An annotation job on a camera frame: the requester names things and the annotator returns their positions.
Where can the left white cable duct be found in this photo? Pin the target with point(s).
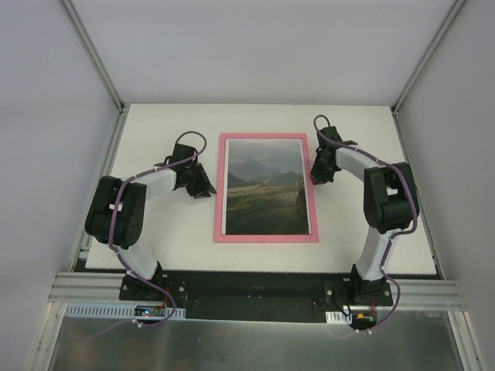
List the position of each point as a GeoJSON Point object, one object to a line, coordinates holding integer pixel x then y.
{"type": "Point", "coordinates": [120, 311]}

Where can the aluminium front rail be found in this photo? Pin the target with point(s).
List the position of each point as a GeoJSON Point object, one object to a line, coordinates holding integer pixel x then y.
{"type": "Point", "coordinates": [423, 293]}

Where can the left aluminium corner post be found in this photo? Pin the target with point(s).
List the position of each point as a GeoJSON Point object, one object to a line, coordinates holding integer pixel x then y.
{"type": "Point", "coordinates": [91, 52]}

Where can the right white cable duct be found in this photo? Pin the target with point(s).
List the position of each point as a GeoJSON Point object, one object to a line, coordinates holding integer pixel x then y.
{"type": "Point", "coordinates": [358, 318]}

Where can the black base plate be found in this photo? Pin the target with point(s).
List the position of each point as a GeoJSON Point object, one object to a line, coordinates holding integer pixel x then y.
{"type": "Point", "coordinates": [248, 296]}

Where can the mountain landscape photo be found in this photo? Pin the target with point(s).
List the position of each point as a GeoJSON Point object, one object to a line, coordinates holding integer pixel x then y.
{"type": "Point", "coordinates": [264, 187]}

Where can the white cable duct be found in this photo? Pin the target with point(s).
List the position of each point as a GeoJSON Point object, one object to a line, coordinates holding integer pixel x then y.
{"type": "Point", "coordinates": [358, 318]}
{"type": "Point", "coordinates": [120, 311]}

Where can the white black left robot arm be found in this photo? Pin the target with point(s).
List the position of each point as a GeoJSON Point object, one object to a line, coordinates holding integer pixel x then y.
{"type": "Point", "coordinates": [117, 211]}

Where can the right aluminium corner post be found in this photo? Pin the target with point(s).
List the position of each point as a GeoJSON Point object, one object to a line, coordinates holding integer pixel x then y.
{"type": "Point", "coordinates": [435, 42]}

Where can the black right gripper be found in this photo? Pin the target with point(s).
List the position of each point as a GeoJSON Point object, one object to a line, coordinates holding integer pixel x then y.
{"type": "Point", "coordinates": [321, 168]}

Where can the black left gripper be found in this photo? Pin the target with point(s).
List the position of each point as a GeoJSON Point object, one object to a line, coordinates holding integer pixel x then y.
{"type": "Point", "coordinates": [198, 182]}

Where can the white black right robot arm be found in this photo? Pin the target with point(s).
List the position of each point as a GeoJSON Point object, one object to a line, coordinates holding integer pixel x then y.
{"type": "Point", "coordinates": [390, 205]}

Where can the pink wooden picture frame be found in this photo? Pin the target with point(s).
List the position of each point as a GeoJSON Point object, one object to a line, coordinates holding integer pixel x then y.
{"type": "Point", "coordinates": [219, 238]}

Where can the aluminium corner post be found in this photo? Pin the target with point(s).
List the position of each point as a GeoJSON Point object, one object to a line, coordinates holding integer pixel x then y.
{"type": "Point", "coordinates": [435, 42]}
{"type": "Point", "coordinates": [91, 52]}

